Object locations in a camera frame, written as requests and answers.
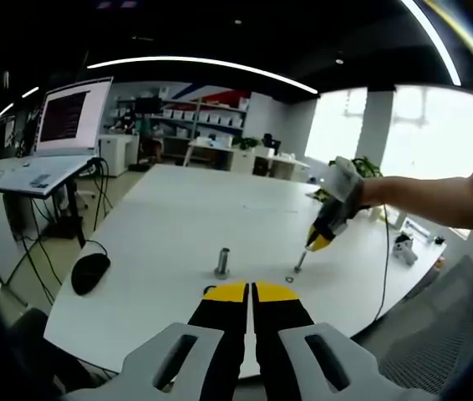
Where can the white cabinet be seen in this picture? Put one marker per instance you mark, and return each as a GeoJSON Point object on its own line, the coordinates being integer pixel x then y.
{"type": "Point", "coordinates": [117, 154]}

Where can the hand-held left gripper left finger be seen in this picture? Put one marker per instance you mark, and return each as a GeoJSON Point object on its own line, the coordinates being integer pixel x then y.
{"type": "Point", "coordinates": [215, 334]}

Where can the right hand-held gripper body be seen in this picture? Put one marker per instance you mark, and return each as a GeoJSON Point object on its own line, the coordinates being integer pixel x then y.
{"type": "Point", "coordinates": [339, 179]}

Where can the grey mesh office chair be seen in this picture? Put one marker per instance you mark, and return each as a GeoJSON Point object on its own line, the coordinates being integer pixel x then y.
{"type": "Point", "coordinates": [428, 342]}

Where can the white office desks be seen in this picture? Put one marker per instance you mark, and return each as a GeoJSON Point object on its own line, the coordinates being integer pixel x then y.
{"type": "Point", "coordinates": [240, 158]}

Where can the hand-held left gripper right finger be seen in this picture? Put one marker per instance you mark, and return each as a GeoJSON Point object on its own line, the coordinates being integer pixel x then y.
{"type": "Point", "coordinates": [282, 334]}

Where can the large metal threaded stud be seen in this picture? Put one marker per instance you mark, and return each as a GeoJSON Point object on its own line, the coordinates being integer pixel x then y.
{"type": "Point", "coordinates": [223, 261]}

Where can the person's right hand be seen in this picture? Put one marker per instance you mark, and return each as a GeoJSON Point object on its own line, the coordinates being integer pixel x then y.
{"type": "Point", "coordinates": [355, 200]}

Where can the black computer mouse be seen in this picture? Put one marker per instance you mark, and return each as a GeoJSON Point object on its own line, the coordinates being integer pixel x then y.
{"type": "Point", "coordinates": [90, 273]}

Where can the small metal threaded stud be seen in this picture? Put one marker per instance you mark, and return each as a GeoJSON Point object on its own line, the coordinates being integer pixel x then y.
{"type": "Point", "coordinates": [300, 263]}

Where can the large computer monitor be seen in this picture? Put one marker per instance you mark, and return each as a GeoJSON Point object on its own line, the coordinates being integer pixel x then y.
{"type": "Point", "coordinates": [71, 115]}

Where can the small white toy dog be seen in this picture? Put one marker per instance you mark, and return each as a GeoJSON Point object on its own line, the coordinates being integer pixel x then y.
{"type": "Point", "coordinates": [403, 248]}

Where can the storage shelving with white boxes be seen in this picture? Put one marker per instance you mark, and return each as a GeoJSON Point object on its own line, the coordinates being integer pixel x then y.
{"type": "Point", "coordinates": [203, 117]}

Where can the ceiling light strip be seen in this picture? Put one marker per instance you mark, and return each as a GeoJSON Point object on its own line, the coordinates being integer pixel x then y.
{"type": "Point", "coordinates": [437, 42]}
{"type": "Point", "coordinates": [169, 58]}

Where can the white standing desk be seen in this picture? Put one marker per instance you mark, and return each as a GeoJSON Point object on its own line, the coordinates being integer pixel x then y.
{"type": "Point", "coordinates": [40, 175]}

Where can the potted green plant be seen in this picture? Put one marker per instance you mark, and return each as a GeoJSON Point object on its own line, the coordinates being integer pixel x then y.
{"type": "Point", "coordinates": [370, 167]}

